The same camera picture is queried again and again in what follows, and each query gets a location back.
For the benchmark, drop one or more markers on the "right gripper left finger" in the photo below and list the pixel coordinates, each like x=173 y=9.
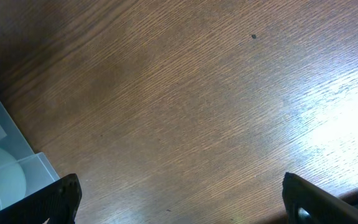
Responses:
x=56 y=203

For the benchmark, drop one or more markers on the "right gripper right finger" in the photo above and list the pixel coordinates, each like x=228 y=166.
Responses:
x=307 y=203

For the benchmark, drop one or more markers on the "clear plastic storage bin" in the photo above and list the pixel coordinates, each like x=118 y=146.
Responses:
x=38 y=171

